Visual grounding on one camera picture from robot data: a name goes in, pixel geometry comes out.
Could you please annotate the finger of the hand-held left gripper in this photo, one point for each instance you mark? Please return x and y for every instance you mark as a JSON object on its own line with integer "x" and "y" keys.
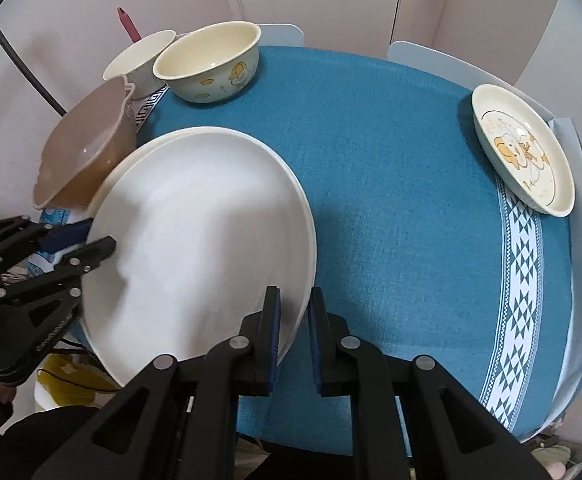
{"x": 73, "y": 232}
{"x": 96, "y": 251}

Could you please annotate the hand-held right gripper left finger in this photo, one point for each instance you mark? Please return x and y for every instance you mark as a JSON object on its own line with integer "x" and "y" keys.
{"x": 272, "y": 345}

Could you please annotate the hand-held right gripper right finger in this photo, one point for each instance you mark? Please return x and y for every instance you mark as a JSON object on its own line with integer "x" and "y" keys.
{"x": 315, "y": 345}

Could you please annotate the beige square plate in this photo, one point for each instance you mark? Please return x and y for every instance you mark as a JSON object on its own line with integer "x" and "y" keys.
{"x": 81, "y": 140}

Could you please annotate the large white plate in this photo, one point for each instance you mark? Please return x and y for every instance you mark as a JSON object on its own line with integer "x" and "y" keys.
{"x": 196, "y": 235}
{"x": 206, "y": 130}

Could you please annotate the small white bowl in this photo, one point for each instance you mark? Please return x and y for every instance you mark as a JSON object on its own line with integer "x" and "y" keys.
{"x": 138, "y": 60}

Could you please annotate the cream cartoon print bowl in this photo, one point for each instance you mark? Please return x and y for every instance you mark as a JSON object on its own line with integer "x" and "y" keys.
{"x": 206, "y": 55}

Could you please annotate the cream cartoon print plate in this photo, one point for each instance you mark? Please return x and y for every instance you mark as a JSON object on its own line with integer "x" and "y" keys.
{"x": 521, "y": 150}

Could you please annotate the colourful printed packet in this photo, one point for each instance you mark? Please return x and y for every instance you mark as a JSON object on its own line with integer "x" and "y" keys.
{"x": 53, "y": 217}

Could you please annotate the blue tablecloth with white border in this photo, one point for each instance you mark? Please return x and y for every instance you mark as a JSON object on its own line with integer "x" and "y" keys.
{"x": 396, "y": 210}

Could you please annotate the pink stick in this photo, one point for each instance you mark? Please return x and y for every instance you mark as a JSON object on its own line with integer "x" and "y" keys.
{"x": 128, "y": 25}

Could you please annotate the pale green soft item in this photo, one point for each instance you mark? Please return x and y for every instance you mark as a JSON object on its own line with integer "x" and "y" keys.
{"x": 553, "y": 455}

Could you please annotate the white panelled door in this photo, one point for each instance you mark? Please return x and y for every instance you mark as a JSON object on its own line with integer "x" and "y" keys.
{"x": 321, "y": 0}

